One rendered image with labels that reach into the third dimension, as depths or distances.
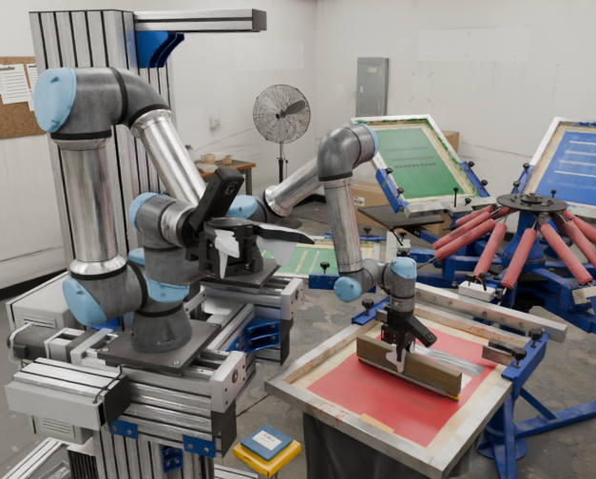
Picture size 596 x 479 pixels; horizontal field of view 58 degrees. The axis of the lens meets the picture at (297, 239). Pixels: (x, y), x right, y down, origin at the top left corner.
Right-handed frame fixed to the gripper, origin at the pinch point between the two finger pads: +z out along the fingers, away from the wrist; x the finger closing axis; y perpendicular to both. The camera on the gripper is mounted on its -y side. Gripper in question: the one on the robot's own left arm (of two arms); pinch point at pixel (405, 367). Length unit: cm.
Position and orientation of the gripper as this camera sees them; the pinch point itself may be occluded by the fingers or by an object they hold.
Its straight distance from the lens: 175.1
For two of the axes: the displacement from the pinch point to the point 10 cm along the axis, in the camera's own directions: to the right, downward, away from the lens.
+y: -7.7, -1.8, 6.1
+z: 0.2, 9.5, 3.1
